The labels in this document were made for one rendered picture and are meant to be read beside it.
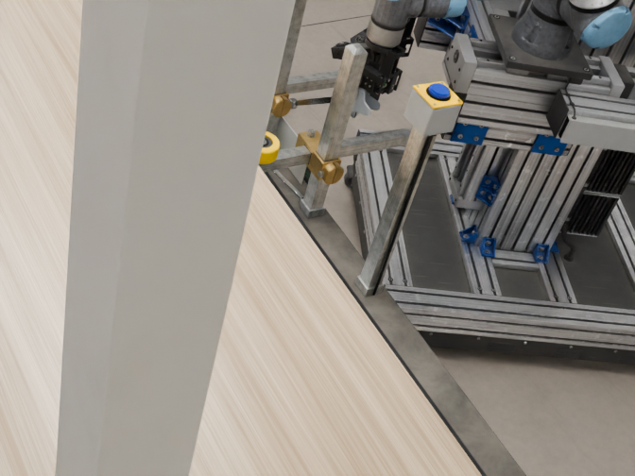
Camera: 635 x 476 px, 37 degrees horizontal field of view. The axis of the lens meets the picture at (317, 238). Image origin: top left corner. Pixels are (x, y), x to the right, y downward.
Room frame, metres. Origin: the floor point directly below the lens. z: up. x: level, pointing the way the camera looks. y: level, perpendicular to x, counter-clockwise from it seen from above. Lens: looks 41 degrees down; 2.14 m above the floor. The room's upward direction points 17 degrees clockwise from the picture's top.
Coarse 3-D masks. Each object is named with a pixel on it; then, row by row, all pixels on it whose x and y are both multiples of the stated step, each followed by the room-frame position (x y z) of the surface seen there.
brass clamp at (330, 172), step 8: (304, 136) 1.76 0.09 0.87; (320, 136) 1.78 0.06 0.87; (296, 144) 1.77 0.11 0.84; (304, 144) 1.74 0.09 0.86; (312, 144) 1.74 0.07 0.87; (312, 152) 1.72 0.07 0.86; (312, 160) 1.71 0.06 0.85; (320, 160) 1.69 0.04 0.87; (336, 160) 1.71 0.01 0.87; (312, 168) 1.71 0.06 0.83; (320, 168) 1.69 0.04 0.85; (328, 168) 1.68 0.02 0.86; (336, 168) 1.69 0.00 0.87; (320, 176) 1.67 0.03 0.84; (328, 176) 1.67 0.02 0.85; (336, 176) 1.69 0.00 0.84
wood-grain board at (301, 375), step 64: (0, 0) 1.89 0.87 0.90; (64, 0) 1.97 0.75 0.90; (0, 64) 1.65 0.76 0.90; (64, 64) 1.72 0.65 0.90; (0, 128) 1.45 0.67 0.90; (64, 128) 1.51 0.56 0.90; (0, 192) 1.27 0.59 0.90; (64, 192) 1.32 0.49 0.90; (256, 192) 1.49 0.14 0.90; (0, 256) 1.12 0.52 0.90; (64, 256) 1.16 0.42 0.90; (256, 256) 1.31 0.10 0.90; (320, 256) 1.36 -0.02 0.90; (0, 320) 0.99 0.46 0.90; (256, 320) 1.15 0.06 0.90; (320, 320) 1.19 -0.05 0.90; (0, 384) 0.87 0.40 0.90; (256, 384) 1.01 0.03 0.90; (320, 384) 1.05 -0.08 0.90; (384, 384) 1.09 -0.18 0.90; (0, 448) 0.76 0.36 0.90; (256, 448) 0.89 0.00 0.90; (320, 448) 0.92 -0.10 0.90; (384, 448) 0.96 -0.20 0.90; (448, 448) 1.00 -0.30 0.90
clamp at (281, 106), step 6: (276, 96) 1.88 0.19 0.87; (282, 96) 1.89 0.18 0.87; (288, 96) 1.90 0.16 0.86; (276, 102) 1.87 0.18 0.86; (282, 102) 1.87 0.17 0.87; (288, 102) 1.88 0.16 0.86; (276, 108) 1.86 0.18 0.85; (282, 108) 1.87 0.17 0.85; (288, 108) 1.88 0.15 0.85; (276, 114) 1.86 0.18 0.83; (282, 114) 1.88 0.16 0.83
